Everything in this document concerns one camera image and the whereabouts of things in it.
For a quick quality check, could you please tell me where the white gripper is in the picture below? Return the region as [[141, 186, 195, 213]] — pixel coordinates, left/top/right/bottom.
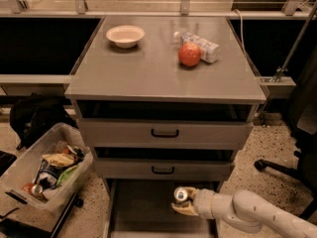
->
[[171, 187, 215, 219]]

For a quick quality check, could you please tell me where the silver blue redbull can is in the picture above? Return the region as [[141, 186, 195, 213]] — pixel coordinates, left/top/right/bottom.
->
[[173, 187, 188, 203]]

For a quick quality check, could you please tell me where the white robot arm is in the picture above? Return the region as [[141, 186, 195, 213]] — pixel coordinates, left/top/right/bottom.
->
[[171, 186, 317, 238]]

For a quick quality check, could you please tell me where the open bottom grey drawer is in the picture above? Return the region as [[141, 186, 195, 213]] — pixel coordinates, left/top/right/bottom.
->
[[103, 179, 221, 238]]

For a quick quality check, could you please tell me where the middle grey drawer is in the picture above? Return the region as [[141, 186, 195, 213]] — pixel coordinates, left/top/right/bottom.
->
[[95, 159, 234, 181]]

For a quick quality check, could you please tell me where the grey metal drawer cabinet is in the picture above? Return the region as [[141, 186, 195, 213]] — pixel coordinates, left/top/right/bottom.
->
[[63, 15, 268, 238]]

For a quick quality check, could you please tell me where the top grey drawer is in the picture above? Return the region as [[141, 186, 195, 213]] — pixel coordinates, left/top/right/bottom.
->
[[78, 118, 253, 150]]

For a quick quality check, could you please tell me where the red can in bin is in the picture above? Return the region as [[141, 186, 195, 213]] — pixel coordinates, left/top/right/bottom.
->
[[22, 182, 43, 197]]

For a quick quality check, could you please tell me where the green snack bag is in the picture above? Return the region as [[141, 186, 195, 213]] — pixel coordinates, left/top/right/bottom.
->
[[56, 165, 78, 187]]

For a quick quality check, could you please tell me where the clear plastic storage bin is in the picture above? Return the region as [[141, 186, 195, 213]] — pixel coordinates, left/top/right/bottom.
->
[[0, 123, 93, 212]]

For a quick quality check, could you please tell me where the yellow chip bag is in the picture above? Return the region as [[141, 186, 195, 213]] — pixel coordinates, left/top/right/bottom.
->
[[43, 154, 75, 168]]

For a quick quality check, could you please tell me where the black office chair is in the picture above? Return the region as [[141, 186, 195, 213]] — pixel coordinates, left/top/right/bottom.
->
[[254, 50, 317, 220]]

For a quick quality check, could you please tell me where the blue white snack bag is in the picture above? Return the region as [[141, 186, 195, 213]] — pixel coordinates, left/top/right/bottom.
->
[[35, 160, 61, 189]]

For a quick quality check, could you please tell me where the red apple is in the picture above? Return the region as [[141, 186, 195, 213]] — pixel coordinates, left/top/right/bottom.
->
[[178, 43, 201, 67]]

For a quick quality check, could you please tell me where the white ceramic bowl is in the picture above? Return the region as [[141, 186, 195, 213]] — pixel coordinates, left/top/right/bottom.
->
[[106, 25, 145, 49]]

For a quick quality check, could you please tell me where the black backpack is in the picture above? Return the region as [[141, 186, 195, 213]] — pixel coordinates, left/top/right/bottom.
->
[[10, 94, 77, 151]]

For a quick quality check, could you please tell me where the white cable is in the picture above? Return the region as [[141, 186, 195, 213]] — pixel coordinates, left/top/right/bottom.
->
[[233, 8, 246, 53]]

